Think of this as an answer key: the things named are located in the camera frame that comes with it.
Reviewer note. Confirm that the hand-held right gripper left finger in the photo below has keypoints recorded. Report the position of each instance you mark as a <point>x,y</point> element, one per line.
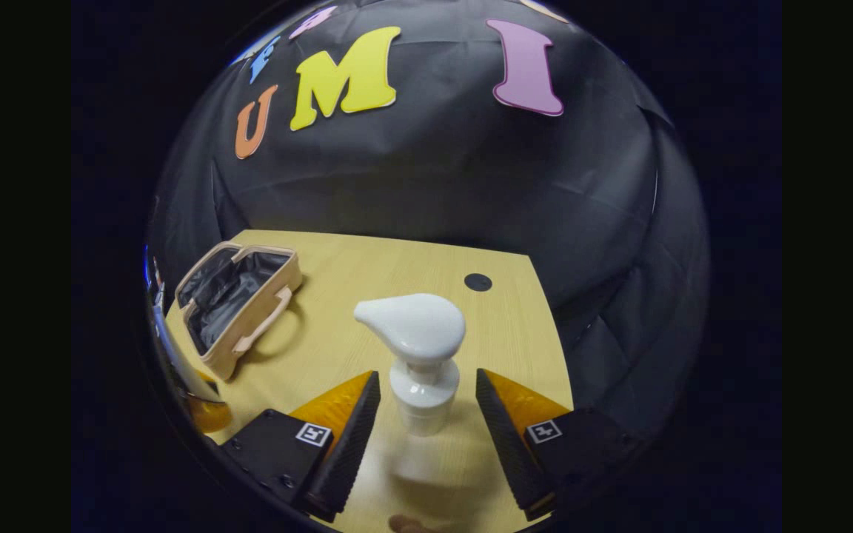
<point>352,444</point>

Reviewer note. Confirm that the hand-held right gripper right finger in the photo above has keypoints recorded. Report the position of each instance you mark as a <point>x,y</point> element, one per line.
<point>504,444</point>

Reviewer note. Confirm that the white pump bottle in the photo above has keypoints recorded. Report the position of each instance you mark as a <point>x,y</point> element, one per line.
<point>415,326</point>

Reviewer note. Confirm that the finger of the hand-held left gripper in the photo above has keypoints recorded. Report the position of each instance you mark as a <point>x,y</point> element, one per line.
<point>210,414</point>

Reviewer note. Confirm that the beige suitcase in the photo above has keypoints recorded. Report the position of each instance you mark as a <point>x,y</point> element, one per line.
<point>238,296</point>

